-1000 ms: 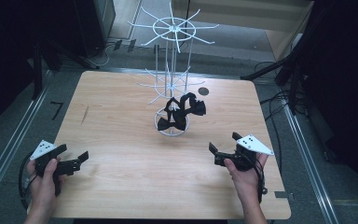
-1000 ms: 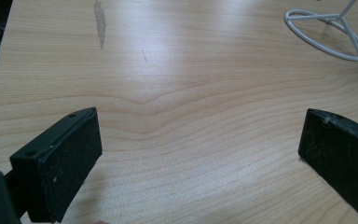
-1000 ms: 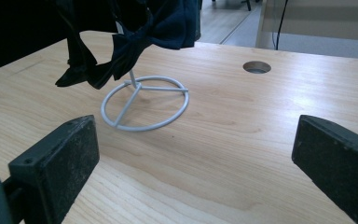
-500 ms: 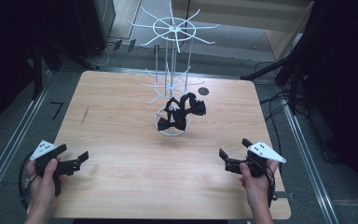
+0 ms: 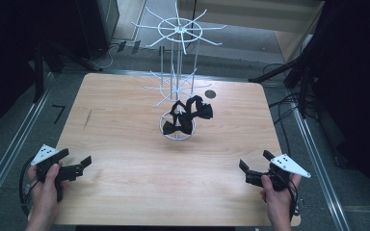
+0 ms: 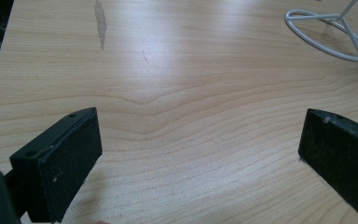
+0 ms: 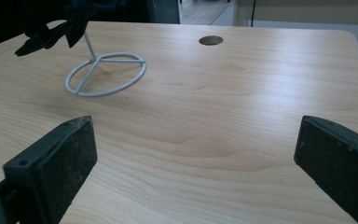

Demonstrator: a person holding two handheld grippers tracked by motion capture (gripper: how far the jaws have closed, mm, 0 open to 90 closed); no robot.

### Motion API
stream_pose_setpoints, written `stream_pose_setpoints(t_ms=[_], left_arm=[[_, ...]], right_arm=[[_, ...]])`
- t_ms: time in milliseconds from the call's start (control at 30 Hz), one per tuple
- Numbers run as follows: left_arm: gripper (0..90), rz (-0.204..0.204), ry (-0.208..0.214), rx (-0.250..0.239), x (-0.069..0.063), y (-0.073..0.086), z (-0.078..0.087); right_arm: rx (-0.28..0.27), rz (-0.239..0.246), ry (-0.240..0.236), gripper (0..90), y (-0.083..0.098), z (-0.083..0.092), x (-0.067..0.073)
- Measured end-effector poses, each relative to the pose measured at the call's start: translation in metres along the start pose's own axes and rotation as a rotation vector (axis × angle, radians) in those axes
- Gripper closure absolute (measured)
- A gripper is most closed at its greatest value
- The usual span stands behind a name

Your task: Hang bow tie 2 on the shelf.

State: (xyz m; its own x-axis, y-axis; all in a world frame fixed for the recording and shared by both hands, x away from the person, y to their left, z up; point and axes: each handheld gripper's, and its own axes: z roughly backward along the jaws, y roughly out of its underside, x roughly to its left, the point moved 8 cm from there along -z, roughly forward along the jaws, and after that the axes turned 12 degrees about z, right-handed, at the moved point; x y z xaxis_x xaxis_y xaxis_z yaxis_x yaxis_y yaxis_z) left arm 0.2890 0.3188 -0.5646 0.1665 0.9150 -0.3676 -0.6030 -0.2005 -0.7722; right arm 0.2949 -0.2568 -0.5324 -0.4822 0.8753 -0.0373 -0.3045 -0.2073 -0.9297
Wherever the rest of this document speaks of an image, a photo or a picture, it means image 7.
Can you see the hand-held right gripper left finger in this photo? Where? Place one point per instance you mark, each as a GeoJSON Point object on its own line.
{"type": "Point", "coordinates": [60, 168]}

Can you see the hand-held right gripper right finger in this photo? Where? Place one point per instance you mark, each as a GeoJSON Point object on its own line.
{"type": "Point", "coordinates": [338, 158]}

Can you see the black bow tie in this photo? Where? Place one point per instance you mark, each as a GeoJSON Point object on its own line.
{"type": "Point", "coordinates": [59, 31]}

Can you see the dark cabinet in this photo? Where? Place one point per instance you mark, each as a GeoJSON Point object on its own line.
{"type": "Point", "coordinates": [164, 11]}

